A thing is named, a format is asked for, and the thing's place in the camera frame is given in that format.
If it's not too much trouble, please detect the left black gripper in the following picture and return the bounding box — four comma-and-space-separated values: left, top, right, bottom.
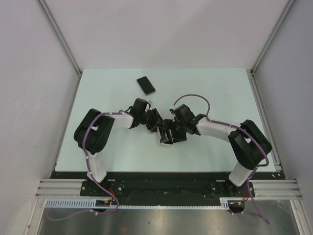
139, 109, 163, 133

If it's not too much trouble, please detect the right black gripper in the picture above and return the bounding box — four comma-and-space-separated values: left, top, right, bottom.
160, 119, 187, 143

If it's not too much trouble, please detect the black phone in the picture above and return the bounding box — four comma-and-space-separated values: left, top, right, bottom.
136, 76, 156, 95

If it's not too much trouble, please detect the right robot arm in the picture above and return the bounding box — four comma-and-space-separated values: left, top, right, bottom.
170, 104, 272, 196

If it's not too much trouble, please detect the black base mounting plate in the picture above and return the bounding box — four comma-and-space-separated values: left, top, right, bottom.
49, 171, 286, 213

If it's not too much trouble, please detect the white slotted cable duct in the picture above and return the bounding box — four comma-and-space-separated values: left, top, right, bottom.
45, 197, 230, 210

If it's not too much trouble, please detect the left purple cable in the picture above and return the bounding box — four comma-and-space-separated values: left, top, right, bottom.
45, 111, 125, 221

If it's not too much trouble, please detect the purple cable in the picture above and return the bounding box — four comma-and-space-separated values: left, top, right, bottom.
45, 111, 125, 221
173, 94, 270, 225

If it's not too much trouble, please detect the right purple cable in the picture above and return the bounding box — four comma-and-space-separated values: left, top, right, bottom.
173, 94, 270, 225

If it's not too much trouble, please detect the right aluminium side rail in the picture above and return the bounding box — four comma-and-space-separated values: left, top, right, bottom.
246, 70, 283, 172

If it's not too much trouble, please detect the aluminium front frame rail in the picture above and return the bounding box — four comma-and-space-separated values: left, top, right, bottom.
36, 179, 302, 200

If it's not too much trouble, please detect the left aluminium frame post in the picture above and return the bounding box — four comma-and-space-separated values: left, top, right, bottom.
36, 0, 82, 78

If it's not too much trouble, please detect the aluminium frame post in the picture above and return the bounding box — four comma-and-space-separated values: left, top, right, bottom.
250, 0, 297, 76
36, 0, 82, 78

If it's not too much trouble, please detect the right aluminium frame post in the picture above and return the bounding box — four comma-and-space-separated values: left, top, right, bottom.
250, 0, 297, 76

